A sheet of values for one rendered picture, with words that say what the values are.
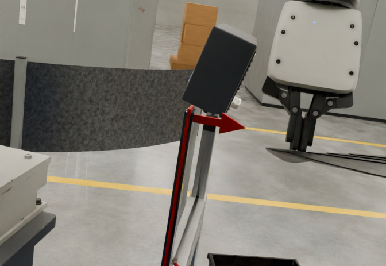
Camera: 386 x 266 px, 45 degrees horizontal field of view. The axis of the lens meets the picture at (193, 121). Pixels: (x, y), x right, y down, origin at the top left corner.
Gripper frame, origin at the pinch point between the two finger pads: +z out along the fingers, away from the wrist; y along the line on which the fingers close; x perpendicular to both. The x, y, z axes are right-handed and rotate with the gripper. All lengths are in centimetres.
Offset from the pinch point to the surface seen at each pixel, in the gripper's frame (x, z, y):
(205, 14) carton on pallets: 751, -224, -101
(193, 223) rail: 41.1, 19.8, -13.0
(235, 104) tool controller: 56, -8, -9
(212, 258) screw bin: 26.2, 22.4, -7.8
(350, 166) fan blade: -9.5, 2.8, 4.0
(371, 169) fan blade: -8.3, 2.7, 6.4
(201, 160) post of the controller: 51, 7, -14
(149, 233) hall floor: 207, 58, -46
